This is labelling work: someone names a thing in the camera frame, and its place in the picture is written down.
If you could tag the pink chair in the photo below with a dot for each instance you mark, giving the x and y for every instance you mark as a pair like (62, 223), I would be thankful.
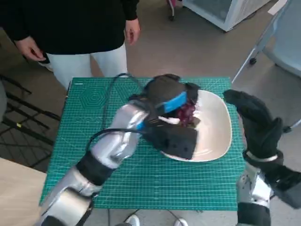
(172, 11)

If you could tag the beige cardboard sheet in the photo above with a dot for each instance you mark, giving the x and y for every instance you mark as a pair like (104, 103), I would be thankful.
(278, 5)

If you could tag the purple toy grapes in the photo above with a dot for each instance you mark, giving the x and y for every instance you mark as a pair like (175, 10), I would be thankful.
(187, 113)

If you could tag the person's right hand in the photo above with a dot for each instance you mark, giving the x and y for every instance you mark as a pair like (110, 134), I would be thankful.
(28, 48)

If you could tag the light wooden table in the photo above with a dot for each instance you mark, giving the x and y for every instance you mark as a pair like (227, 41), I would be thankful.
(16, 188)

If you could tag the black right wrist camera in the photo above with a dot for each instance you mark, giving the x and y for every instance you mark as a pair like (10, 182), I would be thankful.
(287, 186)

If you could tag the left robot hand blue tape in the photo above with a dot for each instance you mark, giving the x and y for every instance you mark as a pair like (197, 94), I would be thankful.
(164, 94)

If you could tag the person's leg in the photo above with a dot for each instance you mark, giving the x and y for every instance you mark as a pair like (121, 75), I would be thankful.
(46, 57)

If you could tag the right robot hand black glove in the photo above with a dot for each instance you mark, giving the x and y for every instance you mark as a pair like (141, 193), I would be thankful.
(256, 122)

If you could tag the white square plate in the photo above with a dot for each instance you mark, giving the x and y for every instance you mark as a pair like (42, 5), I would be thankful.
(211, 131)

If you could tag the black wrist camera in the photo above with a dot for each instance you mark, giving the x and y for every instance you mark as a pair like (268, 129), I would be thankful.
(174, 143)
(287, 186)

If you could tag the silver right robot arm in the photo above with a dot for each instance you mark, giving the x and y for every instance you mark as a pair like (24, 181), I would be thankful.
(254, 193)

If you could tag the person's left hand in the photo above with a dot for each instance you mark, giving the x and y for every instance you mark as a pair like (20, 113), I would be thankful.
(132, 31)

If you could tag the person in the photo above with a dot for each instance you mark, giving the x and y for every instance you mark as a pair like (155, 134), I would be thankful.
(70, 28)

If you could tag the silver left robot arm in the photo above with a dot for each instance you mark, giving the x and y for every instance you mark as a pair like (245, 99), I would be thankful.
(113, 141)

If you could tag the grey mesh chair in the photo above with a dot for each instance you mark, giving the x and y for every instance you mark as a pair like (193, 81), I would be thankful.
(279, 47)

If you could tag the white cabinet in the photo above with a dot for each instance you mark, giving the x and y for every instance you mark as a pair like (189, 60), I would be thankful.
(218, 14)

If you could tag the green cutting mat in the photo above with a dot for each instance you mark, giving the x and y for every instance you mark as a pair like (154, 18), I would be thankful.
(164, 183)

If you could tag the black metal rack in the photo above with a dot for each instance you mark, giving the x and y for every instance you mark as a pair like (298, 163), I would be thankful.
(21, 122)

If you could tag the white sneaker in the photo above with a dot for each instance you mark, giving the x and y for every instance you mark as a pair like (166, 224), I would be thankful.
(47, 66)

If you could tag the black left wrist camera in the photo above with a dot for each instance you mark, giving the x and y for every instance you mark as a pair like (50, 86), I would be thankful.
(174, 143)

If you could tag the white shoe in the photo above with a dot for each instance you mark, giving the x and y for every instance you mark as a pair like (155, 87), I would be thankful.
(133, 220)
(181, 222)

